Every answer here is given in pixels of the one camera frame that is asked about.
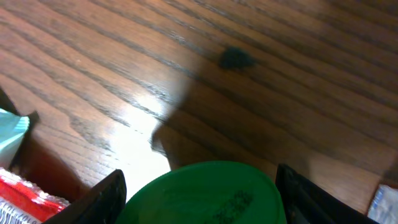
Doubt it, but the mint green wipes pack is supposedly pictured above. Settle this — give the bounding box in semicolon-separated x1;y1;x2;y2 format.
0;109;30;169

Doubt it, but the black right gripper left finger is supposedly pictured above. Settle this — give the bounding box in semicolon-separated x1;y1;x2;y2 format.
44;169;127;224

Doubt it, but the orange snack packet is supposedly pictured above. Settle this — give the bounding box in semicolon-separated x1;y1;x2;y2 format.
1;168;70;224

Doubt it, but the green lid spice jar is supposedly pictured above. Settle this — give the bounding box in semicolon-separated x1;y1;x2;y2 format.
116;161;287;224

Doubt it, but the red sachet stick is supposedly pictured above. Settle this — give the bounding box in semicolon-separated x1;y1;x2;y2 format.
368;185;398;224

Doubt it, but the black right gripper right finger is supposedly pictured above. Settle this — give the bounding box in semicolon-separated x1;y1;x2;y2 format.
275;164;378;224

